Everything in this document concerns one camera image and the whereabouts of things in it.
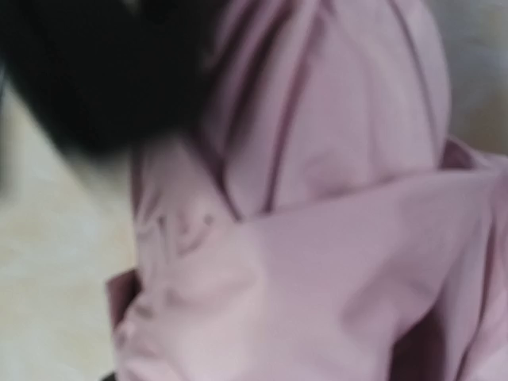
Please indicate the pink and black umbrella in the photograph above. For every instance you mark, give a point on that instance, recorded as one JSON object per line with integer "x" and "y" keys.
{"x": 301, "y": 211}

